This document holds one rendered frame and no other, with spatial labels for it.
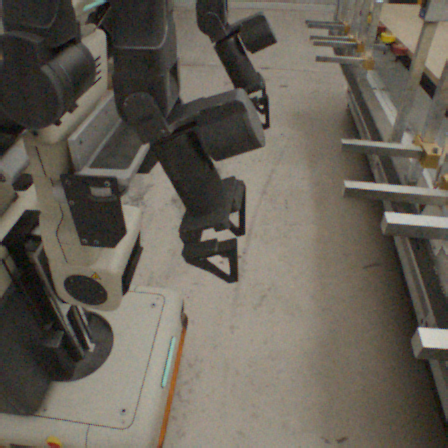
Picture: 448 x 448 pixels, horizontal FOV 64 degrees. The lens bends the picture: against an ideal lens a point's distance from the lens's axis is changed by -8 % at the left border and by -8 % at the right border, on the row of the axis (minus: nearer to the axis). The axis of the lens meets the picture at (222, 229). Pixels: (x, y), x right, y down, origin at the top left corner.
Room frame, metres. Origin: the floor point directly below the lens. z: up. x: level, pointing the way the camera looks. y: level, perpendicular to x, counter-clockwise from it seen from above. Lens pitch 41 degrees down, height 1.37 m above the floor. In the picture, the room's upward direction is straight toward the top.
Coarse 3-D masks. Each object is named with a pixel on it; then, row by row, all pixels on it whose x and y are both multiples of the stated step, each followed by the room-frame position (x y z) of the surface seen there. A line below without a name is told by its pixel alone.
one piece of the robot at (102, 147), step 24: (96, 120) 0.62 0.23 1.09; (120, 120) 0.72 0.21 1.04; (72, 144) 0.53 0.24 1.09; (96, 144) 0.60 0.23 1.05; (120, 144) 0.62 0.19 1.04; (96, 168) 0.54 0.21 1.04; (120, 168) 0.54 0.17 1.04; (144, 168) 0.76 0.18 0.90; (72, 192) 0.51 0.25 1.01; (96, 192) 0.50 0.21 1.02; (120, 192) 0.51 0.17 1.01; (72, 216) 0.51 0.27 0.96; (96, 216) 0.51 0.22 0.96; (120, 216) 0.50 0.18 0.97; (96, 240) 0.51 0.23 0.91; (120, 240) 0.50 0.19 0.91
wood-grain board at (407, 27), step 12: (384, 12) 2.90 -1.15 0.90; (396, 12) 2.92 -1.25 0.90; (408, 12) 2.93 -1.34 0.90; (384, 24) 2.48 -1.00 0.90; (396, 24) 2.50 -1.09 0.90; (408, 24) 2.51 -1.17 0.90; (420, 24) 2.52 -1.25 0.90; (444, 24) 2.53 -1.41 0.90; (396, 36) 2.18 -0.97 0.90; (408, 36) 2.19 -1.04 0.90; (444, 36) 2.21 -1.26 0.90; (408, 48) 1.93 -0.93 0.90; (432, 48) 1.94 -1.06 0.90; (444, 48) 1.95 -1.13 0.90; (432, 60) 1.73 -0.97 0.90; (444, 60) 1.74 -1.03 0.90; (432, 72) 1.55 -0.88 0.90
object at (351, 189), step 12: (348, 192) 0.74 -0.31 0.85; (360, 192) 0.74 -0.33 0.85; (372, 192) 0.74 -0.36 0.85; (384, 192) 0.73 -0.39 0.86; (396, 192) 0.73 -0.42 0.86; (408, 192) 0.73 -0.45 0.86; (420, 192) 0.73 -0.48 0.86; (432, 192) 0.73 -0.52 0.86; (444, 192) 0.73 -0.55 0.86; (432, 204) 0.71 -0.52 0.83; (444, 204) 0.71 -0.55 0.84
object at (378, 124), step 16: (336, 32) 3.15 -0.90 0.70; (336, 48) 2.79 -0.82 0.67; (352, 64) 2.23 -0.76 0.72; (352, 80) 2.06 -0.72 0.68; (368, 96) 1.77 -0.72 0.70; (368, 112) 1.59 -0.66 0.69; (384, 112) 1.58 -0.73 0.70; (368, 128) 1.53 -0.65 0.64; (384, 128) 1.41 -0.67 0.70; (384, 160) 1.22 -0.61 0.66; (400, 160) 1.15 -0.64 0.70; (400, 176) 1.05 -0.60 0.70; (416, 256) 0.73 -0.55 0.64; (432, 256) 0.66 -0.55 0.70; (432, 272) 0.62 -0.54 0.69; (432, 288) 0.59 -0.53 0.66; (432, 304) 0.55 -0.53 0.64
